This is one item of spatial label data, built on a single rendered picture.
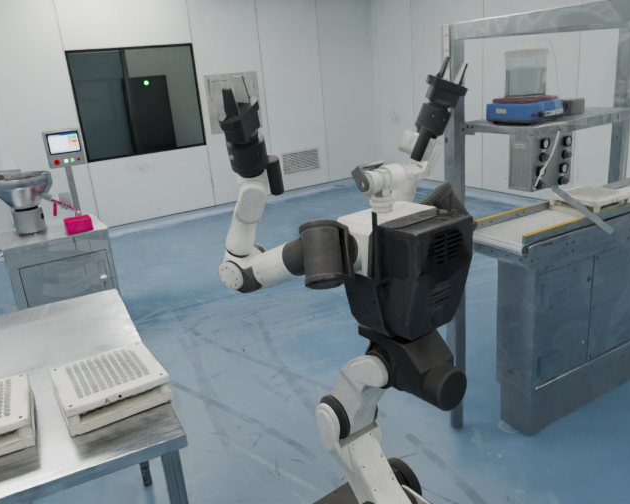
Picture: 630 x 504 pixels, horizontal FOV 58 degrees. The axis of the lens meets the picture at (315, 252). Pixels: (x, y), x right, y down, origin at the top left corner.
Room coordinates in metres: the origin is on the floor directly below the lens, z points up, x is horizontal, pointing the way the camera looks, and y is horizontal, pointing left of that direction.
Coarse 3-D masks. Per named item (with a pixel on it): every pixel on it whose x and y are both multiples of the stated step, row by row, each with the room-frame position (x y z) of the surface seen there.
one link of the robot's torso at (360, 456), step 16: (320, 416) 1.54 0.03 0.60; (336, 416) 1.50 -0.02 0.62; (320, 432) 1.54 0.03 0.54; (336, 432) 1.49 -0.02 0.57; (368, 432) 1.56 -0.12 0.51; (336, 448) 1.49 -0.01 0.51; (352, 448) 1.50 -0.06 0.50; (368, 448) 1.52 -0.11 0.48; (352, 464) 1.50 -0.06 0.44; (368, 464) 1.49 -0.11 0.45; (384, 464) 1.50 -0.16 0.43; (352, 480) 1.50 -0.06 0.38; (368, 480) 1.45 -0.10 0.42; (384, 480) 1.47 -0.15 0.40; (368, 496) 1.44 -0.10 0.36; (384, 496) 1.43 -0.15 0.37; (400, 496) 1.44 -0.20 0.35
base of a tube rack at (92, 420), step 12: (132, 396) 1.23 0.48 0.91; (144, 396) 1.23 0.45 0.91; (156, 396) 1.22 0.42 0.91; (168, 396) 1.24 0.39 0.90; (60, 408) 1.22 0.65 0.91; (96, 408) 1.19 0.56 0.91; (108, 408) 1.19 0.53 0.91; (120, 408) 1.18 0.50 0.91; (132, 408) 1.19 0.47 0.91; (144, 408) 1.20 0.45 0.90; (84, 420) 1.15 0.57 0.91; (96, 420) 1.15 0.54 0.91; (108, 420) 1.16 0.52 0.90; (72, 432) 1.12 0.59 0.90; (84, 432) 1.13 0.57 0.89
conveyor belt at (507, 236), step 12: (528, 216) 2.39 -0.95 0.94; (540, 216) 2.37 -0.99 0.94; (552, 216) 2.36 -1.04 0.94; (564, 216) 2.34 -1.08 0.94; (576, 216) 2.32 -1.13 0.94; (612, 216) 2.29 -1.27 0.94; (492, 228) 2.26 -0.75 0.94; (504, 228) 2.24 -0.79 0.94; (516, 228) 2.23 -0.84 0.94; (528, 228) 2.22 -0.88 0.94; (540, 228) 2.20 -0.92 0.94; (576, 228) 2.18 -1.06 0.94; (480, 240) 2.20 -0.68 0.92; (492, 240) 2.14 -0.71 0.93; (504, 240) 2.10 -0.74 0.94; (516, 240) 2.08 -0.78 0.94; (540, 240) 2.07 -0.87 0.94; (516, 252) 2.04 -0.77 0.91
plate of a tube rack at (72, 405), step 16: (112, 352) 1.39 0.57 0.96; (144, 352) 1.37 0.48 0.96; (64, 368) 1.32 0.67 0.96; (80, 368) 1.32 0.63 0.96; (96, 368) 1.31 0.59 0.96; (160, 368) 1.28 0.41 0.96; (64, 384) 1.24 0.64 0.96; (80, 384) 1.23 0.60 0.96; (96, 384) 1.23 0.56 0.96; (128, 384) 1.21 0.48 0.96; (144, 384) 1.21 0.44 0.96; (160, 384) 1.23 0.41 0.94; (64, 400) 1.17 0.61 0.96; (80, 400) 1.16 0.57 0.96; (96, 400) 1.15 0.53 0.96; (112, 400) 1.17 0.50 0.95
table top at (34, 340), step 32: (0, 320) 1.87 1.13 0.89; (32, 320) 1.84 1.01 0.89; (64, 320) 1.82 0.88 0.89; (96, 320) 1.79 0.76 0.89; (128, 320) 1.77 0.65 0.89; (0, 352) 1.61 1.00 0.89; (32, 352) 1.59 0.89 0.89; (64, 352) 1.57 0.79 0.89; (96, 352) 1.55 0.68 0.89; (32, 384) 1.39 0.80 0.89; (128, 416) 1.19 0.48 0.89; (160, 416) 1.18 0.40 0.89; (32, 448) 1.09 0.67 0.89; (64, 448) 1.08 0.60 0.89; (96, 448) 1.07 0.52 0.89; (128, 448) 1.06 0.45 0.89; (160, 448) 1.07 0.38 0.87; (0, 480) 0.99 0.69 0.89; (32, 480) 0.98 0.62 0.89; (64, 480) 0.99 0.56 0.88
